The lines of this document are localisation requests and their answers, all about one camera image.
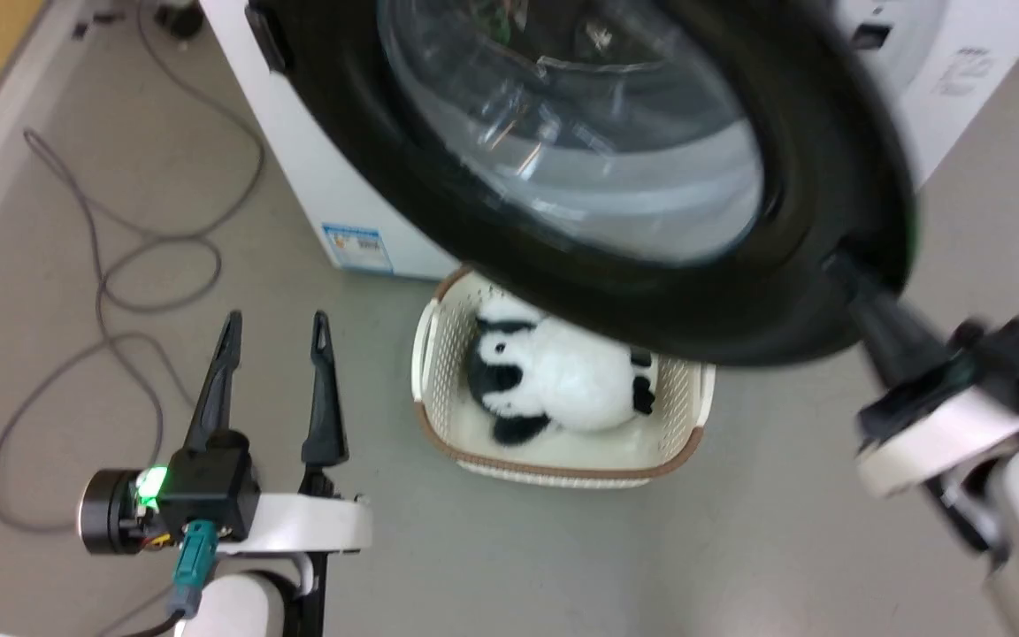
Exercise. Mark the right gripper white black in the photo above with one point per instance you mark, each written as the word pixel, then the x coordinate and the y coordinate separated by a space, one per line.
pixel 943 438

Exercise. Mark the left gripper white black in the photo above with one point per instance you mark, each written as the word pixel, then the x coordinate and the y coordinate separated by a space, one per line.
pixel 297 524

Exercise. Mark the black round glass washer door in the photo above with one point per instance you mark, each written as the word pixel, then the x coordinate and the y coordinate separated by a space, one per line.
pixel 439 203

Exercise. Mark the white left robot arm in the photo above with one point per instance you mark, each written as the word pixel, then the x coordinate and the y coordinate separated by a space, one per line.
pixel 235 610

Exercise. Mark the white front-load washing machine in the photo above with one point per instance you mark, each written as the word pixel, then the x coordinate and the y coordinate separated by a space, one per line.
pixel 297 150

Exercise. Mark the blue energy label sticker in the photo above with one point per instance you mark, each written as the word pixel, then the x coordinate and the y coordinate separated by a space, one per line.
pixel 357 248

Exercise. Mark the cream laundry basket brown rim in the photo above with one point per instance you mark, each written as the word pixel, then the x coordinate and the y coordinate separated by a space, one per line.
pixel 563 456

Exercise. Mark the black and white panda plush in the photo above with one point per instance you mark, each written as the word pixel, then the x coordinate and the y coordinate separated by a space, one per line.
pixel 571 376

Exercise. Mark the black plug on floor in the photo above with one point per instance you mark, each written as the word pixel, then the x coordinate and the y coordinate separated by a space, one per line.
pixel 179 16

